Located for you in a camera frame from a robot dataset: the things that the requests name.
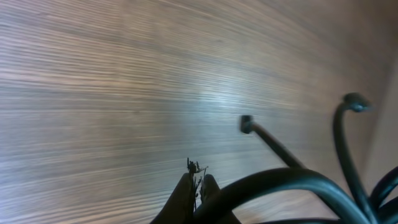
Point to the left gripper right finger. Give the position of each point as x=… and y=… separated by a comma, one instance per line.
x=210, y=212

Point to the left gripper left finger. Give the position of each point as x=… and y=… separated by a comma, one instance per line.
x=181, y=204

